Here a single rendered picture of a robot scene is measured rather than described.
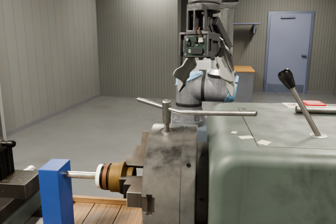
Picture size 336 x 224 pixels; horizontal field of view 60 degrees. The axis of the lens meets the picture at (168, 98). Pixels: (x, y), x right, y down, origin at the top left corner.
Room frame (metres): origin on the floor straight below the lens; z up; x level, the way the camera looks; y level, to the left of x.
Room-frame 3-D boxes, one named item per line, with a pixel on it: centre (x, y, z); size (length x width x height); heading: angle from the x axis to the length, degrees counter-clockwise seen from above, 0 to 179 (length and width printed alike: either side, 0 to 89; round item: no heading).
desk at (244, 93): (7.39, -1.78, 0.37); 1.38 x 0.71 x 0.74; 169
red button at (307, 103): (0.93, -0.48, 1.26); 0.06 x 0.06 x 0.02; 83
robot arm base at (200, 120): (1.26, -0.09, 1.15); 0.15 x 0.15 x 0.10
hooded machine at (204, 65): (7.77, -0.98, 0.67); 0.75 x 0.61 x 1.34; 168
